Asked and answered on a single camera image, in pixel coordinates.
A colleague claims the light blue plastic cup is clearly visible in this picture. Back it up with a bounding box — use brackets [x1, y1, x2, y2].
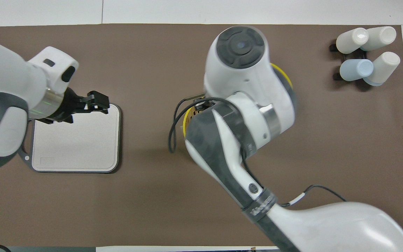
[339, 59, 374, 82]

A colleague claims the white plastic cup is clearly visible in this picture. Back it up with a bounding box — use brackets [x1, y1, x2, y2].
[360, 26, 397, 52]
[336, 28, 369, 54]

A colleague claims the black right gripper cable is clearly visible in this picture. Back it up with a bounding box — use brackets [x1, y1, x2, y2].
[168, 97, 235, 153]

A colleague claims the brown table mat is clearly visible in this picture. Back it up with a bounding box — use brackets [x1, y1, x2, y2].
[0, 23, 403, 247]

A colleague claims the white cup with blue rim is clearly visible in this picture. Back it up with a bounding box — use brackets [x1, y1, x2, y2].
[363, 52, 401, 86]

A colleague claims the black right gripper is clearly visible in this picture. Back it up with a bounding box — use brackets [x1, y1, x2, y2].
[186, 94, 219, 121]

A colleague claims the yellow steamer basket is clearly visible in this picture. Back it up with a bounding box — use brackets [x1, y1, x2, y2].
[182, 63, 294, 138]

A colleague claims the thin black-white arm wire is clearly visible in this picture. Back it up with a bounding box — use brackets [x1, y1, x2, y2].
[280, 184, 347, 208]

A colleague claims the white grey-rimmed cutting board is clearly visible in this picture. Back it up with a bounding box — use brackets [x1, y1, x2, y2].
[18, 103, 121, 174]

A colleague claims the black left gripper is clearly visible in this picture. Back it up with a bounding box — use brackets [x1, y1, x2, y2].
[34, 87, 110, 125]

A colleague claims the black cup rack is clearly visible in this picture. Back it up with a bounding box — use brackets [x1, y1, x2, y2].
[329, 40, 375, 83]

